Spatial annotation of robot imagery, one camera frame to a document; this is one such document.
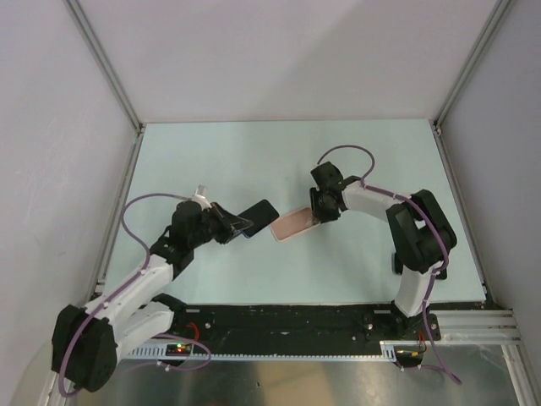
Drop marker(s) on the electronics board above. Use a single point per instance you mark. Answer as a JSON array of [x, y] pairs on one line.
[[412, 358], [176, 349]]

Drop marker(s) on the pink phone case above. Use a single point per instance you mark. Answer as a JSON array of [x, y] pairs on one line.
[[293, 224]]

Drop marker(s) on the aluminium frame post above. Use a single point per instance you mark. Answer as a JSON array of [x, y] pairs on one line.
[[479, 48], [98, 52]]

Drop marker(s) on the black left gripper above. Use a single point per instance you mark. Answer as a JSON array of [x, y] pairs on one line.
[[237, 225]]

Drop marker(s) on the blue smartphone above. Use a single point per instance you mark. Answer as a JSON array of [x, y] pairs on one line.
[[261, 215]]

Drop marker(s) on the left aluminium frame post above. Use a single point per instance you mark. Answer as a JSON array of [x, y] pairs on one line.
[[98, 52]]

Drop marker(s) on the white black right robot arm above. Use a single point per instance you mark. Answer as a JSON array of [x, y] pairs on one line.
[[420, 231]]

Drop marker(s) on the black table front rail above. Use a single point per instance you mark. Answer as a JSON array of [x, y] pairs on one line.
[[301, 329]]

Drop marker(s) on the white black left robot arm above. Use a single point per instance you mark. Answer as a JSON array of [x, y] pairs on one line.
[[89, 341]]

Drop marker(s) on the right aluminium frame post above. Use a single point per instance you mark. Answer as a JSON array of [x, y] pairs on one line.
[[479, 48]]

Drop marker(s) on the right electronics board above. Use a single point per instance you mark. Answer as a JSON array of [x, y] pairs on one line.
[[412, 358]]

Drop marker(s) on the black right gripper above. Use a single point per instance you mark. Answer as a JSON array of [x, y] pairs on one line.
[[319, 215]]

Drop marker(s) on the aluminium front frame beam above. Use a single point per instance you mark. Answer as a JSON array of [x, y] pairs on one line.
[[468, 324]]

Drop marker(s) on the left electronics board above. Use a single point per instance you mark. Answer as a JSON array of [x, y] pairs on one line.
[[176, 349]]

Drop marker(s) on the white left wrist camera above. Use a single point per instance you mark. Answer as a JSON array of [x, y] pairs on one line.
[[199, 196]]

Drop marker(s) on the white slotted cable duct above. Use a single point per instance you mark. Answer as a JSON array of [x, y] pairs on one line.
[[157, 351]]

